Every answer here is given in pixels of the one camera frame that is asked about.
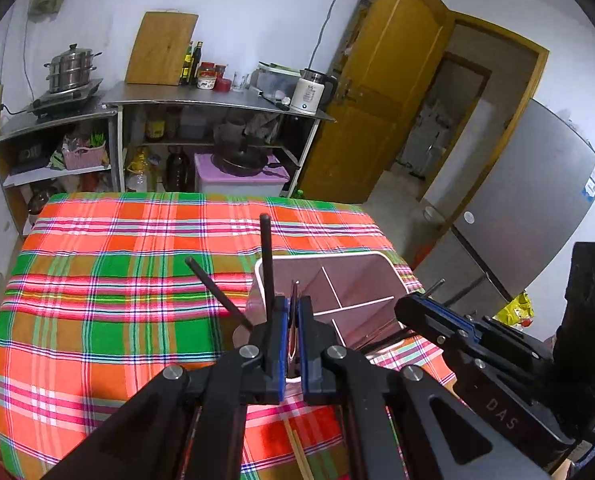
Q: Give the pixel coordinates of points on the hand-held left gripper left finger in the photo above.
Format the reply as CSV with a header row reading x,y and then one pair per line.
x,y
280,350

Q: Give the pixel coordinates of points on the dark glass bottle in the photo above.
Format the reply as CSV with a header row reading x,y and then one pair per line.
x,y
196,65

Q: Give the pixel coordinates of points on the steel steamer pot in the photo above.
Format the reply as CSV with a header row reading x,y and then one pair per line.
x,y
69,70

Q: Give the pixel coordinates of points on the induction cooker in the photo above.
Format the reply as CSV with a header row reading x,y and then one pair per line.
x,y
62,102

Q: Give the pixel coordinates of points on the black wok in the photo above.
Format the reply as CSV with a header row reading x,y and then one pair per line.
x,y
240,162

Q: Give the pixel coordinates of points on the olive oil bottle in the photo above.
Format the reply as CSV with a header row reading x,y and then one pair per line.
x,y
188,67

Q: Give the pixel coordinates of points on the pink plastic utensil basket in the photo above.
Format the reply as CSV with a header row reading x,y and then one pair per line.
x,y
367,270

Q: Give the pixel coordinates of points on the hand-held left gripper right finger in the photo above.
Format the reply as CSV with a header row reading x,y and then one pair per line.
x,y
307,350

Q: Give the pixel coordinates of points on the clear plastic container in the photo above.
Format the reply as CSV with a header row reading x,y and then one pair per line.
x,y
275,85

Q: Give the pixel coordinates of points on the steel counter table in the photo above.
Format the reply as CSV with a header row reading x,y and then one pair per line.
x,y
177,96

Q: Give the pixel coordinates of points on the yellow plastic bag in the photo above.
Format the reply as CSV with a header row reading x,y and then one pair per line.
x,y
515,310

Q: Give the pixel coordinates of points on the wooden door frame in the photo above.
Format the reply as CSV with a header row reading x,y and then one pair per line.
x,y
507,35

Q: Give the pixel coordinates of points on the plaid tablecloth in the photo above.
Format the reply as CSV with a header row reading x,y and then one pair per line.
x,y
102,285

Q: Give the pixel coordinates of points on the grey refrigerator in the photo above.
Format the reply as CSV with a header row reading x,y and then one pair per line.
x,y
517,200

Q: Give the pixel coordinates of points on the yellow cooking oil bottle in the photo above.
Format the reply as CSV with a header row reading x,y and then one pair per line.
x,y
138,175

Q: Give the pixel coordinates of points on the purple lid storage box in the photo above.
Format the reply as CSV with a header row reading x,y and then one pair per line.
x,y
237,182

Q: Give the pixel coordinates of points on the large dark bottle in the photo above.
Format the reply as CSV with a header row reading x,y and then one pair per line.
x,y
177,172

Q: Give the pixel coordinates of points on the red label jar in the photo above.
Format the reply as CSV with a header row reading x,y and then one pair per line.
x,y
207,77

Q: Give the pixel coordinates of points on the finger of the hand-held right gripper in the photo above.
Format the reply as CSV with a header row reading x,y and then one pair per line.
x,y
422,322
447,316

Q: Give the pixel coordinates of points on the pink storage basket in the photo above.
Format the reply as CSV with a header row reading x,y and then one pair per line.
x,y
84,157

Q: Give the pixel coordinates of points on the beige wooden chopstick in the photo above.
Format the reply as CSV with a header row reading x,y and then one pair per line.
x,y
300,455

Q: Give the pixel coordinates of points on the glass cup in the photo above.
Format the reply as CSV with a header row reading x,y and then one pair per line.
x,y
240,82

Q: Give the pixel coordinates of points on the white electric kettle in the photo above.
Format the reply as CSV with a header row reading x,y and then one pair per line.
x,y
310,92

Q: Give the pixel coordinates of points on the wooden door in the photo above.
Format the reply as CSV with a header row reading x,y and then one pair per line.
x,y
377,85

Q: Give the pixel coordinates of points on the wooden cutting board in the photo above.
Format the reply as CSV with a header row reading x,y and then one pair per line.
x,y
160,50

